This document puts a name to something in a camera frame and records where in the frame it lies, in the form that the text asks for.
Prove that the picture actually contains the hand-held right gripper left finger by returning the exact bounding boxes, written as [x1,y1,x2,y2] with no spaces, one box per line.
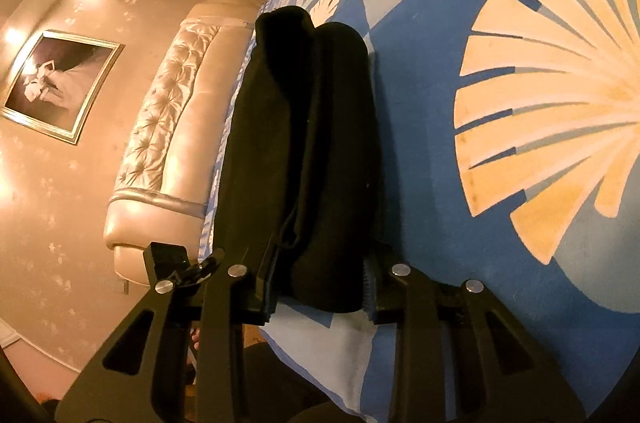
[54,245,281,423]

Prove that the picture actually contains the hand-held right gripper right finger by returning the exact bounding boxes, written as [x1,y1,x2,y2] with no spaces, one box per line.
[361,248,587,423]

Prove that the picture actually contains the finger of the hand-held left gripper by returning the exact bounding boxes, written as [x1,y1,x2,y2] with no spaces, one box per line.
[143,242,224,295]

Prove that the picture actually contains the black pants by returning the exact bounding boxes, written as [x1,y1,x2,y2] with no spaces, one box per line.
[212,7,386,316]

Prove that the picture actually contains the person's dark-clothed legs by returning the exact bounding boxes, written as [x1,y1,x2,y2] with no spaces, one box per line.
[240,338,331,423]

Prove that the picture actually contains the cream tufted headboard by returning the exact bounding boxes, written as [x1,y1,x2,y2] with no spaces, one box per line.
[102,0,263,290]

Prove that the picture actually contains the blue patterned bed sheet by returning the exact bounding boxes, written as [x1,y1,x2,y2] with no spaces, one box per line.
[197,0,640,423]

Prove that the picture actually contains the framed wall picture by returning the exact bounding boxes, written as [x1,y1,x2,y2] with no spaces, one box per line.
[0,29,125,146]

